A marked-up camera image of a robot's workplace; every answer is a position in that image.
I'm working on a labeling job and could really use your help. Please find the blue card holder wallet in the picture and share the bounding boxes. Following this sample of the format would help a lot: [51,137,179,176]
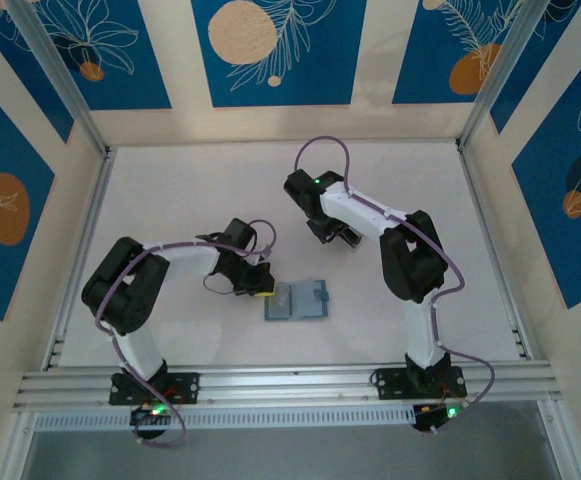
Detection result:
[262,278,332,322]

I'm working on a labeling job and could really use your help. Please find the black controller board green LED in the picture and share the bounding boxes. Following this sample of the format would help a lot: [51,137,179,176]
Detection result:
[129,403,172,441]
[412,402,464,435]

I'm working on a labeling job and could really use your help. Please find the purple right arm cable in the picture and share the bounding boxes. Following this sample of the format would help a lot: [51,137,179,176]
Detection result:
[293,136,497,436]

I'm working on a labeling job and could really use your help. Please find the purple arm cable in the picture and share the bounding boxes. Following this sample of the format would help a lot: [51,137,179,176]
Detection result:
[94,218,277,449]
[293,136,497,436]

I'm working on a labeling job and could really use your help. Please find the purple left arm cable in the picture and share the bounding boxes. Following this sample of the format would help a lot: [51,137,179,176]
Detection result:
[94,218,277,449]

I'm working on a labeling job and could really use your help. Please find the aluminium mounting rail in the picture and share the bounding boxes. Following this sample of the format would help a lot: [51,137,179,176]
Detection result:
[13,360,567,412]

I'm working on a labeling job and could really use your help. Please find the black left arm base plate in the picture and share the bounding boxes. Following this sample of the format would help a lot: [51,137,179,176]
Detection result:
[108,372,201,407]

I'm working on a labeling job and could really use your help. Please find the white slotted cable duct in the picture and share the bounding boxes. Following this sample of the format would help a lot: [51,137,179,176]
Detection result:
[34,403,417,432]

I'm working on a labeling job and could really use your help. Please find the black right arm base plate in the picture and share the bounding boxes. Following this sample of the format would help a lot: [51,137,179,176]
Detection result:
[373,366,467,401]

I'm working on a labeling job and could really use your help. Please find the aluminium side rail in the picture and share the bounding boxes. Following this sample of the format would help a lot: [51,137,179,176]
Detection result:
[44,149,117,371]
[457,144,535,362]

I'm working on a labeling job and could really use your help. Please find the aluminium frame post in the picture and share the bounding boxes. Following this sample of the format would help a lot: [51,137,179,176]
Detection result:
[7,0,114,159]
[457,0,546,154]

